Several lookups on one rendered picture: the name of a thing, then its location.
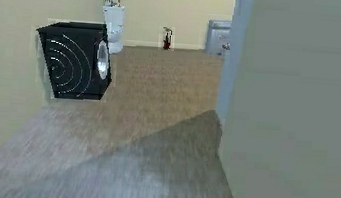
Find black washing machine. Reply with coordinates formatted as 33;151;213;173
31;19;117;103

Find white toilet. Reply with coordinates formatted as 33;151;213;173
100;4;127;56

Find small items on toilet tank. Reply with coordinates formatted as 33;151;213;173
103;0;123;8

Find grey blue cabinet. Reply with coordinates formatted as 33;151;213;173
204;18;233;58

